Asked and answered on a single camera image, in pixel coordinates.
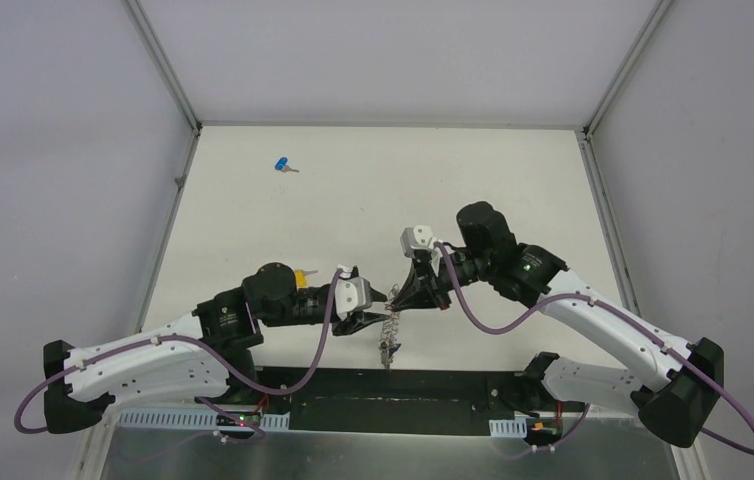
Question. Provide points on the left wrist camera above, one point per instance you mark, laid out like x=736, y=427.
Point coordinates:
x=352, y=292

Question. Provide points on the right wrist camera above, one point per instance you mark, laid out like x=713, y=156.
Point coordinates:
x=419, y=238

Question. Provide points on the blue capped key far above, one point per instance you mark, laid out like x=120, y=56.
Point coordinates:
x=283, y=165

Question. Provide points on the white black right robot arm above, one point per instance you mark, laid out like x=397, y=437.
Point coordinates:
x=665, y=381

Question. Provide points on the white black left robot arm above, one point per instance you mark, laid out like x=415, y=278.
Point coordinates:
x=206, y=352

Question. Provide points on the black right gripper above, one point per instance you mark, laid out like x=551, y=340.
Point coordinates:
x=423, y=287

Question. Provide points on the yellow capped key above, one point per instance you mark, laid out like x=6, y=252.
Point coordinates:
x=302, y=277

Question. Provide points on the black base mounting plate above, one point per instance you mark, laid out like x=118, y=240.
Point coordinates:
x=424, y=402

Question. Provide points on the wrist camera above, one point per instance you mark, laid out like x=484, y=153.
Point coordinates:
x=419, y=238
x=352, y=292

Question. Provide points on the metal disc with keyrings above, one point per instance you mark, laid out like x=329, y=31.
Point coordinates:
x=388, y=344

